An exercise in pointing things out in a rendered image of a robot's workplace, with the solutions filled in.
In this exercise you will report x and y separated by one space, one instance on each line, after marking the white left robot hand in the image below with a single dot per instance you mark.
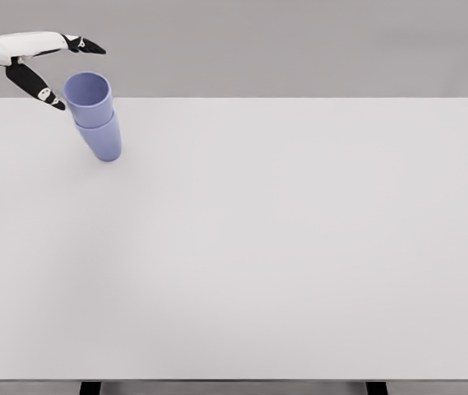
24 44

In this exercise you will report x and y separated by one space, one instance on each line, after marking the lavender plastic cup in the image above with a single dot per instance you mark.
104 142
89 108

